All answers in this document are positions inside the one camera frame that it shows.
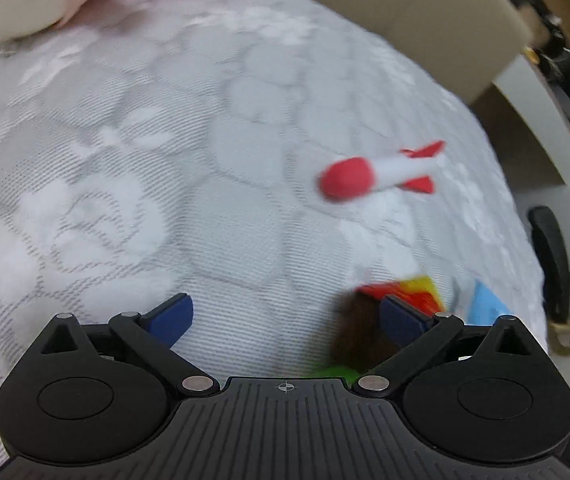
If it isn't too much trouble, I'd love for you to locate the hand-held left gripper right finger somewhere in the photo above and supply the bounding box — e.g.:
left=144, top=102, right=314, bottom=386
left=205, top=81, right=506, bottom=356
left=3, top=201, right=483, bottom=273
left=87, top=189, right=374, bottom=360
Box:
left=355, top=294, right=533, bottom=397

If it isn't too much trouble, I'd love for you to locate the brown cardboard box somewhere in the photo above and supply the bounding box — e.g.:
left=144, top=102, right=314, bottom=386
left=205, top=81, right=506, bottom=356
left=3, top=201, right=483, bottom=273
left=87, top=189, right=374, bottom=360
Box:
left=470, top=0, right=570, bottom=187

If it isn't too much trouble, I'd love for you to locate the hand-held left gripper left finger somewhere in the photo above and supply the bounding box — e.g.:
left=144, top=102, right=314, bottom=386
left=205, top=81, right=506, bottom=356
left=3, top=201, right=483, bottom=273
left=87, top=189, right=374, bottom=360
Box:
left=40, top=293, right=218, bottom=396

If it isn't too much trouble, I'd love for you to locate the green plastic toy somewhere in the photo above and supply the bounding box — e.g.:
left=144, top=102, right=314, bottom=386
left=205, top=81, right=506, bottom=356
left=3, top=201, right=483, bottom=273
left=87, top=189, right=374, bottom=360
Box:
left=311, top=362, right=364, bottom=380

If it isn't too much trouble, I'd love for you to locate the red and white toy rocket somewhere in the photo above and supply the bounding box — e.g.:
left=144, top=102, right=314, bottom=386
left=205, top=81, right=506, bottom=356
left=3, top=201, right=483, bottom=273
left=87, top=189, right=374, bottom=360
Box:
left=317, top=141, right=447, bottom=204

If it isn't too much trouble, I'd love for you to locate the black curved chair part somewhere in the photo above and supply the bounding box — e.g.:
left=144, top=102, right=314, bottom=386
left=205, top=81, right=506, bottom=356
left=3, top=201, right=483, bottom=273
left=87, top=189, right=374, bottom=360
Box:
left=527, top=205, right=570, bottom=324

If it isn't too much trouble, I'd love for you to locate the light blue plastic object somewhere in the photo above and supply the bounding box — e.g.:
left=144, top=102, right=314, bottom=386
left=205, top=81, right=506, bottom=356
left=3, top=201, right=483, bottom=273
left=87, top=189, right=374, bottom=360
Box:
left=466, top=280, right=512, bottom=324

